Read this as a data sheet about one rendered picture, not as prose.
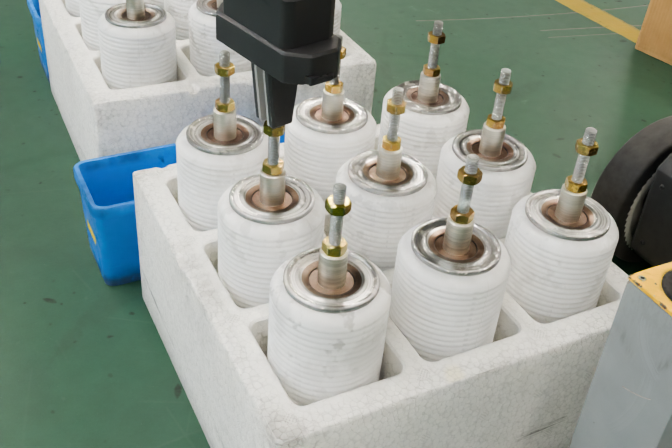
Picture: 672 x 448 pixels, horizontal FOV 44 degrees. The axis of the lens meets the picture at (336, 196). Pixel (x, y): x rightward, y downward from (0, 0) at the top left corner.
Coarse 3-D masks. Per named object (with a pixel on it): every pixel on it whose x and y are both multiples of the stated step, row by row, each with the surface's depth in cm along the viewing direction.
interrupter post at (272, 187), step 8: (264, 176) 71; (272, 176) 71; (280, 176) 71; (264, 184) 71; (272, 184) 71; (280, 184) 71; (264, 192) 72; (272, 192) 71; (280, 192) 72; (264, 200) 72; (272, 200) 72; (280, 200) 72
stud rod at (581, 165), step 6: (588, 132) 69; (594, 132) 69; (588, 138) 69; (594, 138) 69; (588, 144) 69; (582, 156) 70; (588, 156) 70; (576, 162) 71; (582, 162) 70; (576, 168) 71; (582, 168) 71; (576, 174) 71; (582, 174) 71; (576, 180) 72; (582, 180) 72
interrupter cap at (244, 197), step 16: (256, 176) 75; (288, 176) 76; (240, 192) 73; (256, 192) 74; (288, 192) 74; (304, 192) 74; (240, 208) 71; (256, 208) 71; (272, 208) 72; (288, 208) 72; (304, 208) 72; (272, 224) 70
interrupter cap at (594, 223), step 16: (544, 192) 76; (528, 208) 74; (544, 208) 75; (592, 208) 75; (544, 224) 72; (560, 224) 73; (576, 224) 73; (592, 224) 73; (608, 224) 73; (576, 240) 71; (592, 240) 71
